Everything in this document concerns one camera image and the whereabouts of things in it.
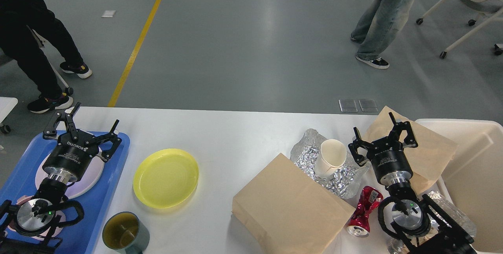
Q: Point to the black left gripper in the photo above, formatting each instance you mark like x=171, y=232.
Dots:
x=72, y=154

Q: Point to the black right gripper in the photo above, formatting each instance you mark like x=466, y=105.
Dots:
x=391, y=159

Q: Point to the yellow plastic plate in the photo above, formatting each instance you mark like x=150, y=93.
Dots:
x=166, y=178

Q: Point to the dark green mug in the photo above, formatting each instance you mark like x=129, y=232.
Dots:
x=126, y=234

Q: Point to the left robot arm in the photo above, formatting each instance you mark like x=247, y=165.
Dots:
x=28, y=227

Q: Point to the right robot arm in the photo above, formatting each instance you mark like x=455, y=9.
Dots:
x=360, y=152

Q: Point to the pink plate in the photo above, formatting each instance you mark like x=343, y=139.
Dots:
x=90, y=178

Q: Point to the brown paper bag right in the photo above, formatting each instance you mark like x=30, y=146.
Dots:
x=428, y=160

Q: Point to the crumpled aluminium foil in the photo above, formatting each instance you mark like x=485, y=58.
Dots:
x=344, y=181

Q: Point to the floor socket plate right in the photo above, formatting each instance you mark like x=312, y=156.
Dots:
x=368, y=105

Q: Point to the floor socket plate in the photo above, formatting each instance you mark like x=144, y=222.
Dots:
x=348, y=105
x=368, y=105

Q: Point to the white paper cup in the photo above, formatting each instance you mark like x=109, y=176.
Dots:
x=332, y=155

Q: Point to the floor socket plate left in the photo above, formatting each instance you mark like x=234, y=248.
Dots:
x=348, y=105

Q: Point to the blue plastic tray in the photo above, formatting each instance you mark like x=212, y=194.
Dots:
x=82, y=237

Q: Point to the crushed red can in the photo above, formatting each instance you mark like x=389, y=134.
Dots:
x=369, y=200

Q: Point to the white side table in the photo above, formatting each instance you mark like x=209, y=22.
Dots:
x=6, y=106

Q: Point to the white plastic bin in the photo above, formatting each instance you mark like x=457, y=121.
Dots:
x=474, y=177

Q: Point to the large brown paper bag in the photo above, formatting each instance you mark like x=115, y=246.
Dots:
x=287, y=212

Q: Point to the person in light jeans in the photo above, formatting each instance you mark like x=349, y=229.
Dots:
x=377, y=28

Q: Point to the person in black trousers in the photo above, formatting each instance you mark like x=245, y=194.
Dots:
x=18, y=19

